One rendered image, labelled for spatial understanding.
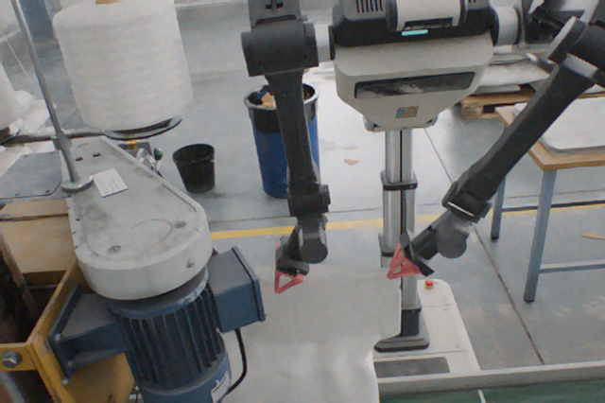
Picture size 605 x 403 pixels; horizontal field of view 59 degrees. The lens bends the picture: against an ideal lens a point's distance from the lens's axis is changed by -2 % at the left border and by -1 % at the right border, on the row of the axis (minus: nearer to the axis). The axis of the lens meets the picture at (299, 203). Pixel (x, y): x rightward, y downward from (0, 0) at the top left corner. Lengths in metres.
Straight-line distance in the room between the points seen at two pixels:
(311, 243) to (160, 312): 0.39
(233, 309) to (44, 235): 0.36
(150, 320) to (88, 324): 0.09
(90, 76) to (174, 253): 0.26
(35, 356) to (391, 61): 0.99
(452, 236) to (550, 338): 1.61
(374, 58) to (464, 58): 0.21
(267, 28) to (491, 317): 2.08
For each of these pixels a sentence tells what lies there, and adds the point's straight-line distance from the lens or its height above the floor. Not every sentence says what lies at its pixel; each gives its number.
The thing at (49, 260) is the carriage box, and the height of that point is 1.33.
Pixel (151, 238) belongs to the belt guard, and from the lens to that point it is 0.73.
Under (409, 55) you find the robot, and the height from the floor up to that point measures 1.41.
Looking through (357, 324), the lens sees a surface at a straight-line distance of 1.31.
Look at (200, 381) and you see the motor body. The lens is 0.87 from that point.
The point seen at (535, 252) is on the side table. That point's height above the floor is 0.30.
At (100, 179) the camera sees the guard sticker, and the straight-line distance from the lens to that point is 0.93.
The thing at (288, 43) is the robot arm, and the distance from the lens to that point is 0.80.
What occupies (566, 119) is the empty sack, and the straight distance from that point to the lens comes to 2.67.
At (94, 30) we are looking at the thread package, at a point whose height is 1.67.
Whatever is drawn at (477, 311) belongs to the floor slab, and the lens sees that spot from 2.69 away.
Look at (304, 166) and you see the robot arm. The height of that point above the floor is 1.35.
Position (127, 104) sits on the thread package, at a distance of 0.76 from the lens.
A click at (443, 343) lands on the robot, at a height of 0.26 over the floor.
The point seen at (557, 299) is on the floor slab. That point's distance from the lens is 2.83.
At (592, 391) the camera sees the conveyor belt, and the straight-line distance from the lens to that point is 1.96.
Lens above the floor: 1.80
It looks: 31 degrees down
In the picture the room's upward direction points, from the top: 6 degrees counter-clockwise
